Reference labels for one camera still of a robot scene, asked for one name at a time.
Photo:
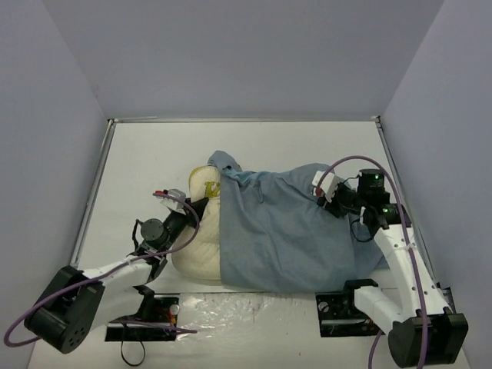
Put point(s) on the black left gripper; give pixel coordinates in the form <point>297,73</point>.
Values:
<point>193,211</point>

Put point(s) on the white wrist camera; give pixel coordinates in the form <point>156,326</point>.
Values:
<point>172,199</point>
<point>325,188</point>

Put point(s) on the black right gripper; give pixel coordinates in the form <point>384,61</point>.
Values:
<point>334,204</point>

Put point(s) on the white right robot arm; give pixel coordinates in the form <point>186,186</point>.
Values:
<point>422,329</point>

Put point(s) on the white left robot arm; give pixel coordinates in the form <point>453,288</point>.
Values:
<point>76,302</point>

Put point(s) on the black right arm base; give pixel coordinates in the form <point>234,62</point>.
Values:
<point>337,315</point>

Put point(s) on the blue striped pillowcase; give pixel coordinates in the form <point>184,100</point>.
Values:
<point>274,237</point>

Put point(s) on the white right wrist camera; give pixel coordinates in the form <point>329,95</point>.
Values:
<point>325,188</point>

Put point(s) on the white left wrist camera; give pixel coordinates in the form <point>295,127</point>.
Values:
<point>172,199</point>

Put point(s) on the cream yellow quilted pillow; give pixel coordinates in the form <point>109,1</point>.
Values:
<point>201,258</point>

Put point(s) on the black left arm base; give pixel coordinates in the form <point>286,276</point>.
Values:
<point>162,309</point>

